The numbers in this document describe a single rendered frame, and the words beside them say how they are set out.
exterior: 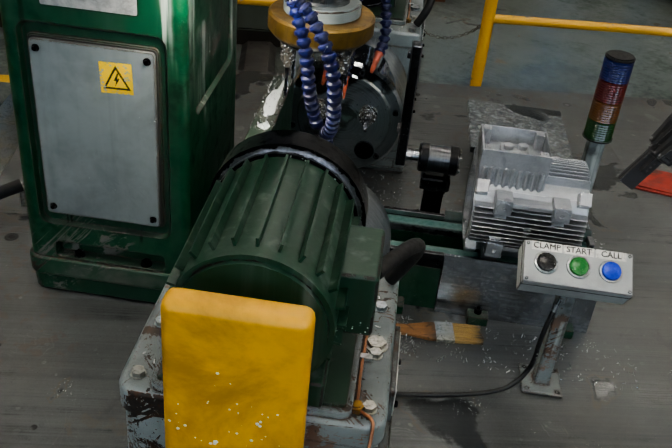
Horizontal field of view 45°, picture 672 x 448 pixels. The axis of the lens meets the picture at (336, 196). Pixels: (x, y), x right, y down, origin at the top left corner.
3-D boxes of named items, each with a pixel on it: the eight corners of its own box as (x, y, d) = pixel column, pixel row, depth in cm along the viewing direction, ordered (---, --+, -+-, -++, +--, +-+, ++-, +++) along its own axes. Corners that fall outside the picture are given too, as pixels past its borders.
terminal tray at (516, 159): (475, 185, 142) (483, 149, 139) (474, 156, 151) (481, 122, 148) (543, 194, 142) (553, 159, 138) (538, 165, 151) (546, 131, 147)
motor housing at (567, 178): (461, 268, 147) (480, 179, 137) (460, 212, 163) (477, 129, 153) (571, 284, 146) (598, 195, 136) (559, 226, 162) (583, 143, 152)
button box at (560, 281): (515, 290, 129) (522, 280, 124) (517, 248, 132) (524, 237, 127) (623, 305, 128) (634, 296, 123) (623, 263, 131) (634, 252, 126)
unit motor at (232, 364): (143, 588, 88) (123, 281, 65) (217, 374, 116) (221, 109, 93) (379, 627, 86) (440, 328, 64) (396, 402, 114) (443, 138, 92)
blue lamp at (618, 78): (601, 82, 163) (607, 62, 161) (597, 71, 169) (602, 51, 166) (631, 86, 163) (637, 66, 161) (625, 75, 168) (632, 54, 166)
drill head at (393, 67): (274, 181, 168) (280, 70, 155) (304, 99, 203) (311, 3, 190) (393, 197, 167) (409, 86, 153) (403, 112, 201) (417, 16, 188)
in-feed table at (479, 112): (462, 189, 194) (470, 146, 188) (460, 138, 217) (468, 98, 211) (562, 203, 193) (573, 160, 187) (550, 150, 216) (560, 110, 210)
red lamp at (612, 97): (595, 103, 166) (601, 82, 163) (591, 91, 171) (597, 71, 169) (625, 106, 165) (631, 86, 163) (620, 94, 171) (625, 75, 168)
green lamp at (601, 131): (584, 141, 171) (590, 122, 168) (581, 128, 176) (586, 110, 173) (613, 145, 170) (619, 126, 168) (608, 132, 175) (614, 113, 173)
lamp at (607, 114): (590, 122, 168) (595, 103, 166) (586, 110, 173) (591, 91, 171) (619, 126, 168) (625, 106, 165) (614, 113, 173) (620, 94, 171)
